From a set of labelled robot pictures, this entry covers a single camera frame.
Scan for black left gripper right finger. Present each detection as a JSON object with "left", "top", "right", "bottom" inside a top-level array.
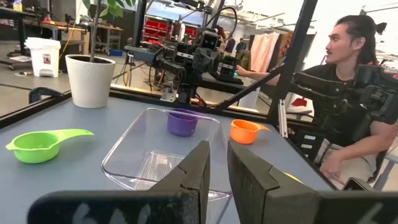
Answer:
[{"left": 227, "top": 141, "right": 398, "bottom": 224}]

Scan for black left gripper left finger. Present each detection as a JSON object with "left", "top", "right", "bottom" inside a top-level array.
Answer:
[{"left": 27, "top": 140, "right": 211, "bottom": 224}]

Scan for yellow measuring cup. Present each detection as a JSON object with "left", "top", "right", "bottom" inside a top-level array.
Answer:
[{"left": 284, "top": 172, "right": 304, "bottom": 184}]

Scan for purple measuring cup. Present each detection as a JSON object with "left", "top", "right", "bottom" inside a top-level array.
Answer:
[{"left": 165, "top": 109, "right": 200, "bottom": 138}]

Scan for orange measuring cup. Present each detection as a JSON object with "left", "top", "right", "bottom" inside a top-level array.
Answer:
[{"left": 229, "top": 119, "right": 272, "bottom": 145}]

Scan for green measuring cup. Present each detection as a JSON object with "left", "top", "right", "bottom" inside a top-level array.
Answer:
[{"left": 5, "top": 128, "right": 95, "bottom": 164}]

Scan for clear plastic basket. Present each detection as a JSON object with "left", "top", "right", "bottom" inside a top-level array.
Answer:
[{"left": 101, "top": 108, "right": 234, "bottom": 224}]

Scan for person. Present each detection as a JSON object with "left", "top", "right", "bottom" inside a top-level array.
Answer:
[
  {"left": 235, "top": 37, "right": 247, "bottom": 52},
  {"left": 235, "top": 14, "right": 398, "bottom": 192},
  {"left": 224, "top": 35, "right": 236, "bottom": 54}
]

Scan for red storage bins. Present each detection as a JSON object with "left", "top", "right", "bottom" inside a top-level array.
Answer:
[{"left": 143, "top": 18, "right": 197, "bottom": 44}]

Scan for pink hanging cloth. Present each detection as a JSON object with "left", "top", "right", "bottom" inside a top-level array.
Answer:
[{"left": 250, "top": 32, "right": 280, "bottom": 73}]

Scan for black drawer unit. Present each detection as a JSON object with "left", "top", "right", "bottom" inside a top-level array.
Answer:
[{"left": 294, "top": 129, "right": 323, "bottom": 162}]

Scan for black phone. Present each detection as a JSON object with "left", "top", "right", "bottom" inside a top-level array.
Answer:
[{"left": 341, "top": 177, "right": 374, "bottom": 192}]

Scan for green leafy plant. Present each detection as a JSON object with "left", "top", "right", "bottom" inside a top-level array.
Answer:
[{"left": 81, "top": 0, "right": 137, "bottom": 63}]

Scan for grey table mat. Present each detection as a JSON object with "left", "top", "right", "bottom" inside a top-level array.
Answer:
[{"left": 0, "top": 96, "right": 335, "bottom": 224}]

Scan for white plant pot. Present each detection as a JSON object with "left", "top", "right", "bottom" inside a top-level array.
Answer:
[{"left": 65, "top": 54, "right": 116, "bottom": 109}]

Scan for wooden workbench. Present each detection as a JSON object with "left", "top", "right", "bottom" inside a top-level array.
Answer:
[{"left": 23, "top": 18, "right": 124, "bottom": 55}]

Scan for white trash bin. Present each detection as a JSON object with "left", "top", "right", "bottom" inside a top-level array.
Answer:
[{"left": 24, "top": 37, "right": 62, "bottom": 78}]

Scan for black clamp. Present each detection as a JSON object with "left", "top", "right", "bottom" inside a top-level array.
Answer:
[{"left": 28, "top": 86, "right": 65, "bottom": 105}]

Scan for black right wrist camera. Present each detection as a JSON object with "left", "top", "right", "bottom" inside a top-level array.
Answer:
[{"left": 201, "top": 30, "right": 223, "bottom": 50}]

